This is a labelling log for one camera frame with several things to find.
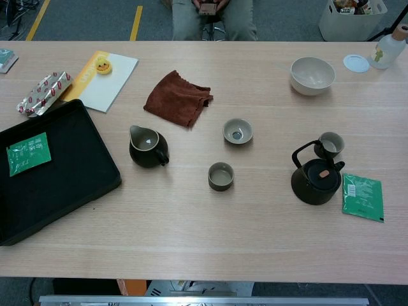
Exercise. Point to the black cast iron teapot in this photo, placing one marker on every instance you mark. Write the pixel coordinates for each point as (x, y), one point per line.
(306, 188)

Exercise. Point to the white robot base chassis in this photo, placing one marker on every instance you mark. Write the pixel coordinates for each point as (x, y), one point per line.
(197, 287)

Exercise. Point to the dark straight-sided teacup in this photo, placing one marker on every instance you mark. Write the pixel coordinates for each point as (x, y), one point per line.
(221, 185)
(335, 145)

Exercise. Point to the shallow grey tea bowl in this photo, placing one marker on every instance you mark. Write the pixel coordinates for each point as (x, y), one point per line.
(237, 130)

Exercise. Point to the black ceramic pouring pitcher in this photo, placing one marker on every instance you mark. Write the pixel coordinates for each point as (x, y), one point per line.
(143, 157)

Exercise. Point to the brown folded cloth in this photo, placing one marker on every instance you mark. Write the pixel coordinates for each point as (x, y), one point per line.
(178, 95)

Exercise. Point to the yellow and white booklet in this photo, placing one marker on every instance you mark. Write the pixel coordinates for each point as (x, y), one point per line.
(105, 86)

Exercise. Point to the chrome stool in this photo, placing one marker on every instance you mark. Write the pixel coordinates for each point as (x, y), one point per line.
(220, 32)

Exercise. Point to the white ceramic bowl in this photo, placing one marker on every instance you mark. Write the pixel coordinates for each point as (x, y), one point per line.
(310, 87)

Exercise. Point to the yellow duck toy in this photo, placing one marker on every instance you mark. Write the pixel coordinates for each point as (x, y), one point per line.
(104, 66)

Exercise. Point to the black rectangular tray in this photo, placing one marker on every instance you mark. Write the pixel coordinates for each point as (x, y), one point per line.
(73, 178)

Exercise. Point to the seated person in grey trousers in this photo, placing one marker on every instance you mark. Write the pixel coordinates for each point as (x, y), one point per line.
(185, 19)

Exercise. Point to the brown handheld device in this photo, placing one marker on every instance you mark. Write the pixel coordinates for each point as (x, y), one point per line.
(207, 9)

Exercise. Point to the orange panel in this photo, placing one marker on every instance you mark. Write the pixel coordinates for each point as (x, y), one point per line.
(130, 287)

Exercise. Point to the green tea packet barcode label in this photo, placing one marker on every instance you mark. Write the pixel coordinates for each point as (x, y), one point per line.
(363, 197)

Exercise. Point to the silver red snack packet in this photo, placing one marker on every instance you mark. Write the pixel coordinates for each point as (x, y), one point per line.
(44, 92)

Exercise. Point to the green tea packet white characters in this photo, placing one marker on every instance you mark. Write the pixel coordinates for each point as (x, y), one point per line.
(28, 154)

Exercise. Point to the white round lid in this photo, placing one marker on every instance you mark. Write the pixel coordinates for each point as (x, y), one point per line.
(356, 63)

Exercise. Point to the white storage bin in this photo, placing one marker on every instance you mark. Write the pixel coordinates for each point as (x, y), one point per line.
(344, 25)

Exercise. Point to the assorted snack packets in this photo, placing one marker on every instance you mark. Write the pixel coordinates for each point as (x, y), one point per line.
(347, 9)

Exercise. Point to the frosted bottle with cork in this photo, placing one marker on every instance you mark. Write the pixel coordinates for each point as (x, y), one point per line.
(385, 51)

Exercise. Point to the green and white small box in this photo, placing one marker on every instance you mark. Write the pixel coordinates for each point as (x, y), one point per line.
(6, 60)

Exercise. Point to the black tripod leg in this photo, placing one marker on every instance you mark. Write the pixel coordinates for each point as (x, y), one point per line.
(387, 30)

